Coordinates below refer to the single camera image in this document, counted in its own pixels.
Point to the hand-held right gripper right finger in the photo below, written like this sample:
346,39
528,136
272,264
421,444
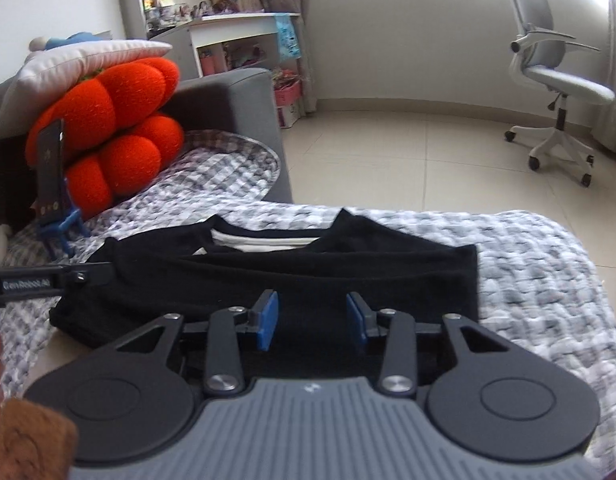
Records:
358,317

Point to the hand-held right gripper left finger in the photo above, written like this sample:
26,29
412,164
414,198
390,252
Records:
268,317

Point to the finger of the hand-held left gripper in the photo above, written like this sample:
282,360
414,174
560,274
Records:
95,272

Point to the beige and black sweatshirt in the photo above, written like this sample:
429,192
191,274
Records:
288,270

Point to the blue chair-shaped phone stand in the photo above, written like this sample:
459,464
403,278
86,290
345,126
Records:
63,225

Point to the brown fuzzy sleeve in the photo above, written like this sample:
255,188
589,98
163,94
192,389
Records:
28,440

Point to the orange plush cushion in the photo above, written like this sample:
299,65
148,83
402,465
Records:
103,105

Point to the grey patterned quilt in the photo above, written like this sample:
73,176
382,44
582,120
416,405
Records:
537,270

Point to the printed white box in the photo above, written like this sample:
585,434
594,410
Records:
290,115

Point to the white pillow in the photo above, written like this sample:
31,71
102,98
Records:
63,65

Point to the grey sofa armrest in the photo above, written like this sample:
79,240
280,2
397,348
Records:
228,105

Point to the pink basket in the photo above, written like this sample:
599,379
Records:
288,94

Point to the blue plush toy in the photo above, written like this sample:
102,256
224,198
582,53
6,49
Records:
80,38

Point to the blue printed bag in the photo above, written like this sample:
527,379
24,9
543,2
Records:
288,37

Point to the white bookshelf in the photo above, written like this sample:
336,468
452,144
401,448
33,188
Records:
238,25

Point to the grey office chair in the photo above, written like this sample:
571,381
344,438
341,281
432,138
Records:
562,77

